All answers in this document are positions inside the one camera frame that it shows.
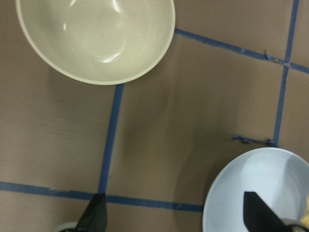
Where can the cream white bowl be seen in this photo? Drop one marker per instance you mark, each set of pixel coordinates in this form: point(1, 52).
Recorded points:
point(100, 42)

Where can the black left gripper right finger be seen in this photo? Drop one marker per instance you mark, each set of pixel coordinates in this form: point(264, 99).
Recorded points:
point(259, 217)

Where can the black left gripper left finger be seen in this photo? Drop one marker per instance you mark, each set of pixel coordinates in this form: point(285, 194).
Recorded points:
point(93, 219)

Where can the blue plate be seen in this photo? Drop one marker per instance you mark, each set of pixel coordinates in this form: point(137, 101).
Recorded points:
point(278, 176)

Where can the yellow orange striped bread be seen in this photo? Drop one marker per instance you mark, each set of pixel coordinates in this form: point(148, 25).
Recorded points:
point(305, 219)

